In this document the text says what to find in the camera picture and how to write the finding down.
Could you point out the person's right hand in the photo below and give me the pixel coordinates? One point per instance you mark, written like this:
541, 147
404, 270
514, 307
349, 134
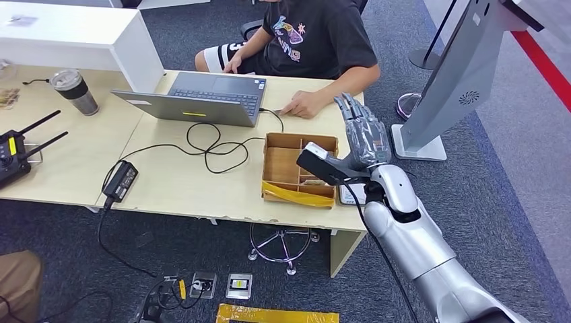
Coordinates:
233, 66

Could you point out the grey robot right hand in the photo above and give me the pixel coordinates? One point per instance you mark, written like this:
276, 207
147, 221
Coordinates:
368, 142

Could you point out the person's left hand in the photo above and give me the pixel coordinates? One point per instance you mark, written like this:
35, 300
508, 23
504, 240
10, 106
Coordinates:
305, 103

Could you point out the patterned room key card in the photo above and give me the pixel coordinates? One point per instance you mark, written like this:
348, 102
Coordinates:
313, 182

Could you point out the person's left forearm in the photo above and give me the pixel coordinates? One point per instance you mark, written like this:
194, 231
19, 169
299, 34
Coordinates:
352, 87

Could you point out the person's right forearm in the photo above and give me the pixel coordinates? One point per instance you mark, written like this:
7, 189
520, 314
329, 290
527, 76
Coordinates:
250, 47

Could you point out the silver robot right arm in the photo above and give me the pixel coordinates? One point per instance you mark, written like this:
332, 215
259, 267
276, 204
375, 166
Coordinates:
415, 240

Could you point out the white card reader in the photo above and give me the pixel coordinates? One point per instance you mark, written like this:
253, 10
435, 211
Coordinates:
348, 196

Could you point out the person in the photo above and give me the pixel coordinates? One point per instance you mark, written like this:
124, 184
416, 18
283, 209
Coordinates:
321, 44

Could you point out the black office chair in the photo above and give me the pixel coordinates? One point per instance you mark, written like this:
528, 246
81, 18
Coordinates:
250, 27

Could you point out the grey laptop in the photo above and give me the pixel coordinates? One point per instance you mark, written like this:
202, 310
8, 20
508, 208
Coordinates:
203, 111

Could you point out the wooden compartment box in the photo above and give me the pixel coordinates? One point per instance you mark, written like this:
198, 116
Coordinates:
281, 165

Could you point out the yellow tape on box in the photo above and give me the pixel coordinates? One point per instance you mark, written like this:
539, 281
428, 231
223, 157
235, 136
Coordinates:
294, 197

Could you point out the grey kiosk stand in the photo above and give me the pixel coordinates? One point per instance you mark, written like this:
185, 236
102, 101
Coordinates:
464, 67

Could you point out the chrome stool base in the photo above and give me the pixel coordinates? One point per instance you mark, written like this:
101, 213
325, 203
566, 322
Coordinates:
282, 233

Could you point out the grey tumbler with lid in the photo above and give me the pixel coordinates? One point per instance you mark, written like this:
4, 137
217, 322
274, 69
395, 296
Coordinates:
76, 94

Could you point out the black power adapter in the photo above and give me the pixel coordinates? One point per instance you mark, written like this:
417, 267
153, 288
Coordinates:
121, 182

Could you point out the white cabinet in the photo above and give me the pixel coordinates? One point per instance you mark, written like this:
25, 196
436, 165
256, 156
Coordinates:
67, 39

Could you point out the closed floor socket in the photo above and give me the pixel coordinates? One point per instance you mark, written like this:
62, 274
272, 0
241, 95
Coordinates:
239, 286

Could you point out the yellow floor tape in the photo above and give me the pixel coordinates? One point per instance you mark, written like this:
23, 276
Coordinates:
276, 315

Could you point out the open floor socket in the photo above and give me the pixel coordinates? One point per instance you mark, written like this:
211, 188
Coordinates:
204, 285

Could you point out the black radio with antennas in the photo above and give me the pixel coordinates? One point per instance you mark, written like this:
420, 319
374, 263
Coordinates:
11, 164

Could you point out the black floor device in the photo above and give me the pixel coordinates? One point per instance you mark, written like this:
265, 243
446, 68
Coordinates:
149, 310

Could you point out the brown cushion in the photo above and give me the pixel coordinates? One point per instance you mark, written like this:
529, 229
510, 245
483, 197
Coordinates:
20, 290

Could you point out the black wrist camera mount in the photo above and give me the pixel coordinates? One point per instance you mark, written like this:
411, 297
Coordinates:
325, 167

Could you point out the black stanchion post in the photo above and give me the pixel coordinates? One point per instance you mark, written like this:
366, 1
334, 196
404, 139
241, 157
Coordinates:
424, 59

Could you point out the metal bracket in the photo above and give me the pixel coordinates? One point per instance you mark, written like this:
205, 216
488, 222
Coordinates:
35, 158

